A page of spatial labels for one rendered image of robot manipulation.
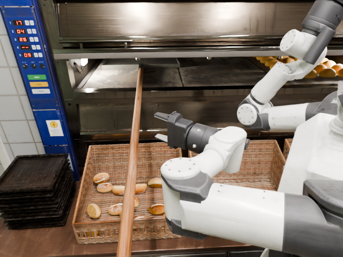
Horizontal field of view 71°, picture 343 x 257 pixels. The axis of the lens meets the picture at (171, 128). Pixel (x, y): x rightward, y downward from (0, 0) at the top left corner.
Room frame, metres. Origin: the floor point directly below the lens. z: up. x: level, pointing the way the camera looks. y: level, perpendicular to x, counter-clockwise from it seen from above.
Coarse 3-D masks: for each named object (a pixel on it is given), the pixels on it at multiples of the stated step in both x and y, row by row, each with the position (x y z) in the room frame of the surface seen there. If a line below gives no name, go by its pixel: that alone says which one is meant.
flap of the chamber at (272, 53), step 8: (56, 56) 1.09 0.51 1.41; (64, 56) 1.09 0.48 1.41; (72, 56) 1.09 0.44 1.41; (80, 56) 1.09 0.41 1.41; (88, 56) 1.10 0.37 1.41; (96, 56) 1.10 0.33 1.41; (104, 56) 1.10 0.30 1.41; (112, 56) 1.10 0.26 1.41; (120, 56) 1.10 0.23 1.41; (128, 56) 1.11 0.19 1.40; (136, 56) 1.11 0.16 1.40; (144, 56) 1.11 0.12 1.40; (152, 56) 1.11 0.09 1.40; (160, 56) 1.11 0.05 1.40; (168, 56) 1.12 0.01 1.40; (176, 56) 1.12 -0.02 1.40; (184, 56) 1.12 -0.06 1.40; (192, 56) 1.12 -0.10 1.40; (200, 56) 1.12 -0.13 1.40; (208, 56) 1.13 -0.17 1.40; (216, 56) 1.13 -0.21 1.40; (224, 56) 1.13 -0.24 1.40; (232, 56) 1.13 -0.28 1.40; (240, 56) 1.13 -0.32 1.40; (248, 56) 1.14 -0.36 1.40; (256, 56) 1.14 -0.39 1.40; (264, 56) 1.14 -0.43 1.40
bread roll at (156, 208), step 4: (152, 204) 0.94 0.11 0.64; (156, 204) 0.93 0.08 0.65; (160, 204) 0.94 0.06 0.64; (152, 208) 0.92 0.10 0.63; (156, 208) 0.92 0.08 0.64; (160, 208) 0.92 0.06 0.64; (152, 212) 0.91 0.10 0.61; (156, 212) 0.91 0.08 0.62; (160, 212) 0.91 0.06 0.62; (164, 212) 0.92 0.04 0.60
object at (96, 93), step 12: (300, 84) 1.36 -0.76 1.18; (312, 84) 1.36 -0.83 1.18; (324, 84) 1.36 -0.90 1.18; (336, 84) 1.36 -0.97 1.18; (84, 96) 1.24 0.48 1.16; (96, 96) 1.24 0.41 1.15; (108, 96) 1.24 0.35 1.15; (120, 96) 1.25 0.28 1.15; (132, 96) 1.25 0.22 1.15; (144, 96) 1.26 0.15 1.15; (156, 96) 1.26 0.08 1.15; (168, 96) 1.26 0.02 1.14; (180, 96) 1.27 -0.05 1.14
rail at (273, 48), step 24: (72, 48) 1.10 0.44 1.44; (96, 48) 1.11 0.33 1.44; (120, 48) 1.11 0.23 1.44; (144, 48) 1.12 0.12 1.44; (168, 48) 1.12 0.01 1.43; (192, 48) 1.13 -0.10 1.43; (216, 48) 1.13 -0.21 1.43; (240, 48) 1.14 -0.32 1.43; (264, 48) 1.15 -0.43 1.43; (336, 48) 1.17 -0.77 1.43
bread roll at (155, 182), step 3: (156, 177) 1.15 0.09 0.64; (150, 180) 1.13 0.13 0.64; (153, 180) 1.12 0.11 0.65; (156, 180) 1.12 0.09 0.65; (159, 180) 1.12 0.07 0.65; (150, 183) 1.11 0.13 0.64; (153, 183) 1.11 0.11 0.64; (156, 183) 1.11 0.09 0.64; (159, 183) 1.11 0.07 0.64; (150, 186) 1.11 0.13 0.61; (153, 186) 1.11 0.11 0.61; (156, 186) 1.11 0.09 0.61; (159, 186) 1.11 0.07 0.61
